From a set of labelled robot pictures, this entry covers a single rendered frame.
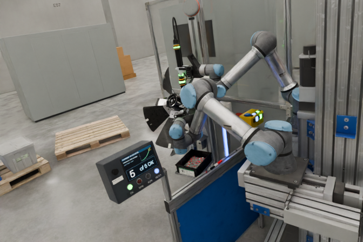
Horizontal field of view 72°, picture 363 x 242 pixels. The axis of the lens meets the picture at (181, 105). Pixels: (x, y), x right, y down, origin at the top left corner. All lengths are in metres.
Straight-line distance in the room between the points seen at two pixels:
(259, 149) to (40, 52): 6.32
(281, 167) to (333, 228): 0.29
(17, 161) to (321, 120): 3.81
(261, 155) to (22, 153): 3.60
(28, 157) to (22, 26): 10.02
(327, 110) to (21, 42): 6.43
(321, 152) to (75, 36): 6.54
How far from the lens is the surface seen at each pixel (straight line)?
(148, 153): 1.22
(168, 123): 1.87
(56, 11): 14.15
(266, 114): 2.33
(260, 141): 1.09
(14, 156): 4.20
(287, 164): 1.27
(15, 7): 13.79
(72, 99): 7.19
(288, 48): 2.07
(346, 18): 1.20
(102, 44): 7.45
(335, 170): 1.43
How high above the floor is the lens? 1.77
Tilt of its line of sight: 18 degrees down
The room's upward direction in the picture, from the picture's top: 9 degrees counter-clockwise
